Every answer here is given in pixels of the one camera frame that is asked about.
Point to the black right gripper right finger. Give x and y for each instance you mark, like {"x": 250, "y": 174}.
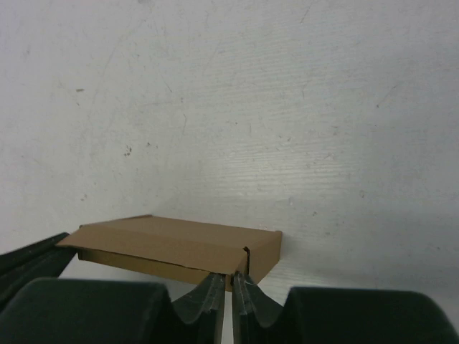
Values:
{"x": 336, "y": 315}

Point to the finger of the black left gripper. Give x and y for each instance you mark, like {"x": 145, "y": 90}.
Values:
{"x": 40, "y": 259}

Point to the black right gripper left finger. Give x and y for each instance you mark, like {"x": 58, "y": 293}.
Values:
{"x": 50, "y": 310}

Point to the brown cardboard paper box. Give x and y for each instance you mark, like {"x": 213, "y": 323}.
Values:
{"x": 175, "y": 249}

